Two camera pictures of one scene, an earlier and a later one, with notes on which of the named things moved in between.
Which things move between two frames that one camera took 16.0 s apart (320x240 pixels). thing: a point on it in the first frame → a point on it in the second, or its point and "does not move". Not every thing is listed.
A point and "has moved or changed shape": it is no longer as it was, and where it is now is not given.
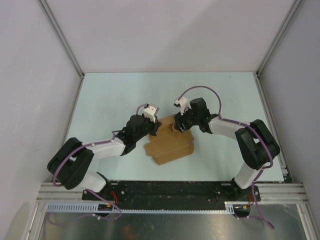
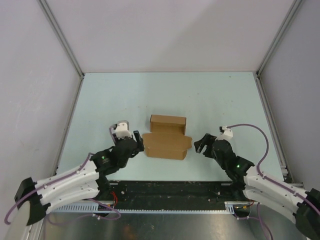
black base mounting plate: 172,195 does not move
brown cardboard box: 169,143 has moved or changed shape
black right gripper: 179,119 → 207,140
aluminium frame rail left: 57,27 does not move
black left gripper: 154,126 → 140,147
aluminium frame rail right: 293,8 does not move
